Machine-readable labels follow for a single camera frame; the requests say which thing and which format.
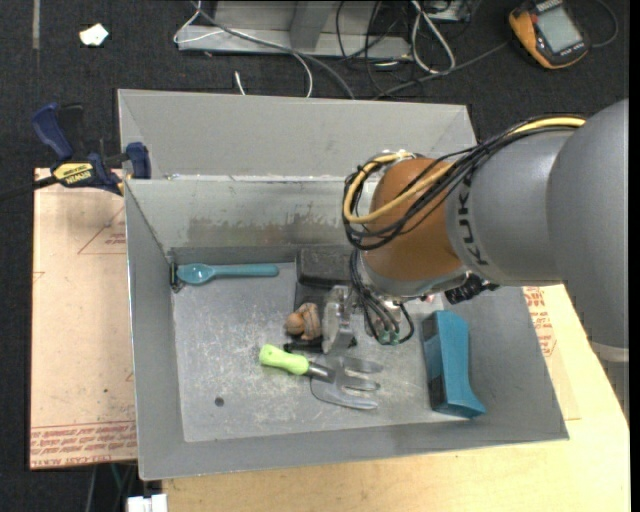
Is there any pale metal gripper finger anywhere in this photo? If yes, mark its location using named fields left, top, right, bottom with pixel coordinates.
left=329, top=321, right=359, bottom=369
left=321, top=286, right=350, bottom=355

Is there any dark green flat block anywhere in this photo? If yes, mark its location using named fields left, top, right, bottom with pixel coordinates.
left=294, top=247, right=359, bottom=290

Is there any brown cardboard board red print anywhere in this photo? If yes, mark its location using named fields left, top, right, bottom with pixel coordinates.
left=29, top=167, right=582, bottom=471

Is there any grey metal bin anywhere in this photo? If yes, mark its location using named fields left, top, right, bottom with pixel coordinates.
left=117, top=88, right=570, bottom=482

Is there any teal plastic spoon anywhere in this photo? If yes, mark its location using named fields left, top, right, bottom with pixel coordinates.
left=176, top=262, right=280, bottom=289

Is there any brown toy walnut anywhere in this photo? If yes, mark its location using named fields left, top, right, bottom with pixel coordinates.
left=284, top=301, right=322, bottom=342

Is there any green-handled metal garden fork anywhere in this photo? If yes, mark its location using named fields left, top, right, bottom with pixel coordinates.
left=258, top=343, right=386, bottom=412

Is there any teal box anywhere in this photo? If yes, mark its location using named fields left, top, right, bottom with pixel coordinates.
left=420, top=309, right=488, bottom=420

